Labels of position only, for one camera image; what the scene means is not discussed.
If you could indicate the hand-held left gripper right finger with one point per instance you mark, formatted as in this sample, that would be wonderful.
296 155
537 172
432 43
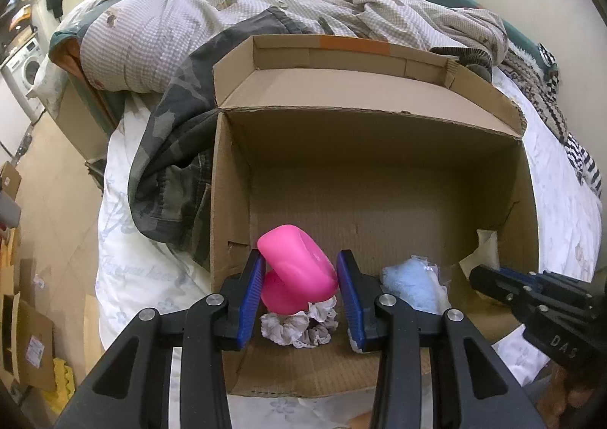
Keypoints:
351 301

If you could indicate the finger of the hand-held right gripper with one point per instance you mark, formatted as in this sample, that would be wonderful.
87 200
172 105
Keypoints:
495 286
519 273

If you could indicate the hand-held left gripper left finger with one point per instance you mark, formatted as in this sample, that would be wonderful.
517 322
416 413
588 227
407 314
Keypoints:
251 301

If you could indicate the grey lace scrunchie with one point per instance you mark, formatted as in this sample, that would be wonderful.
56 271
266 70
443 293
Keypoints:
289 327

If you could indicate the light blue fluffy cloth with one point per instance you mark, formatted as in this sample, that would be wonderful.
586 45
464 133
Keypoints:
412 284

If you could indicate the pink heart-shaped soft toy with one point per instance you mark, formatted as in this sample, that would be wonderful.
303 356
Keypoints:
294 249

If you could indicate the person's right hand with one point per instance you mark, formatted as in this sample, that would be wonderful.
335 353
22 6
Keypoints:
569 396

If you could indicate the black and white striped cloth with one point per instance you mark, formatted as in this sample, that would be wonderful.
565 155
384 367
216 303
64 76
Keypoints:
583 163

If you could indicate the camouflage garment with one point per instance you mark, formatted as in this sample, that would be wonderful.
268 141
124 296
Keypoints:
175 135

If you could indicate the patterned knit blanket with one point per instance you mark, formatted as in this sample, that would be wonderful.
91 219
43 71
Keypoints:
536 87

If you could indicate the flat cardboard box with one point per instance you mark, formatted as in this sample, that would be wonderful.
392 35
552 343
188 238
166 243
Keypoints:
28 343

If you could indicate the dark teal pillow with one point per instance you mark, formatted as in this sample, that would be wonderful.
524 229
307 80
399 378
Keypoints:
517 38

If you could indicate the wooden bedside cabinet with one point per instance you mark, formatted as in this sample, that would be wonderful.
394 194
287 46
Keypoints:
76 111

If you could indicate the grey bin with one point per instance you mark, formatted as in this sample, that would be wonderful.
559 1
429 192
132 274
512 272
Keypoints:
8 208

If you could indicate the small brown cardboard box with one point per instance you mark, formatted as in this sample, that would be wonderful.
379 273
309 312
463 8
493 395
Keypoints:
10 180

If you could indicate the checked quilt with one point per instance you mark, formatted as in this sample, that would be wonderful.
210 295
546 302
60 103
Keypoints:
166 21

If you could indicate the white washing machine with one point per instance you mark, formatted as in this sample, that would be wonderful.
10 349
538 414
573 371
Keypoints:
26 68

